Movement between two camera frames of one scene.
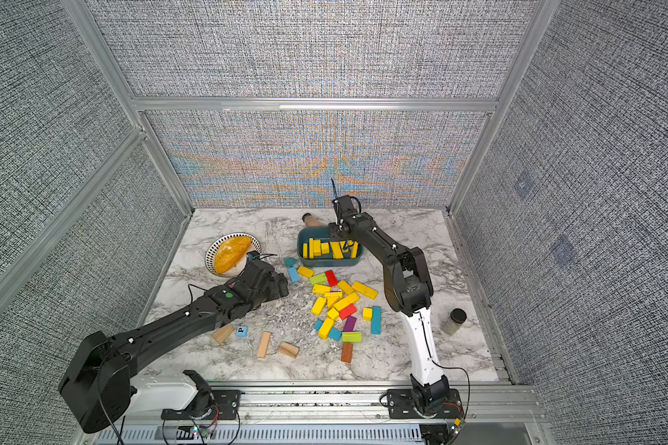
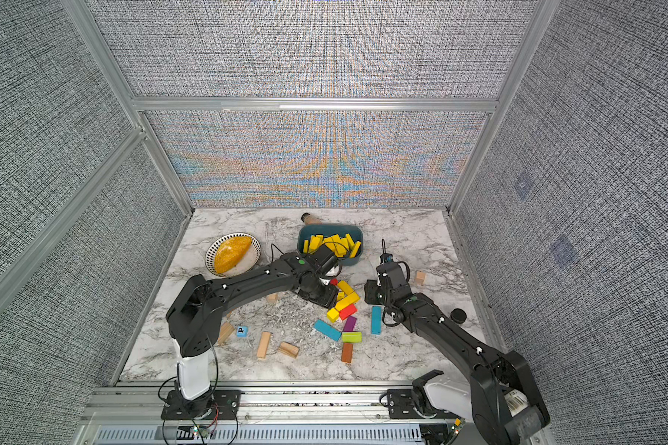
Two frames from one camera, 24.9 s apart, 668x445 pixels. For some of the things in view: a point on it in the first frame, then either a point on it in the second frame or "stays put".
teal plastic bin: (322, 234) stays put
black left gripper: (276, 292) → (329, 300)
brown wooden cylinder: (311, 221) stays put
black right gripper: (332, 231) → (369, 288)
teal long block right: (376, 322) stays put
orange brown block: (347, 352) stays put
